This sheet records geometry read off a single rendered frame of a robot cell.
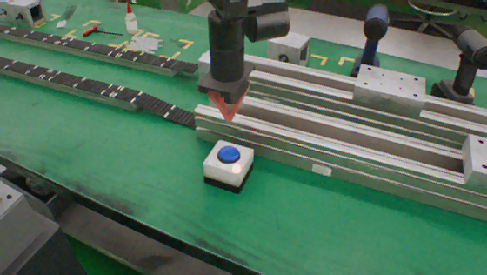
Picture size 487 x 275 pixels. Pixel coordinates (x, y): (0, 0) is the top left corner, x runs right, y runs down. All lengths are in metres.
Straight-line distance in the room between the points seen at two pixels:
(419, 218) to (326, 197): 0.19
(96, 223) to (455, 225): 1.19
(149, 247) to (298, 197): 0.75
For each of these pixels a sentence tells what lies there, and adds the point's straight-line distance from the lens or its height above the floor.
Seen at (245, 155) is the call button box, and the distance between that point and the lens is 0.75.
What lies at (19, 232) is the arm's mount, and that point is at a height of 0.82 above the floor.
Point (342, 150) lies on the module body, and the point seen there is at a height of 0.86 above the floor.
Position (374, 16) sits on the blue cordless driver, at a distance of 1.02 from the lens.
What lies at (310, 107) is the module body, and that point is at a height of 0.81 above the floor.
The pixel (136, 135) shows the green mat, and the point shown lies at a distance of 0.92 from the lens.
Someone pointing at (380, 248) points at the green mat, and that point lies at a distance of 0.73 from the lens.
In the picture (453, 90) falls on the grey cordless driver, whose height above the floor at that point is 0.85.
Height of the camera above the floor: 1.36
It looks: 40 degrees down
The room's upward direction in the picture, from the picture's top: straight up
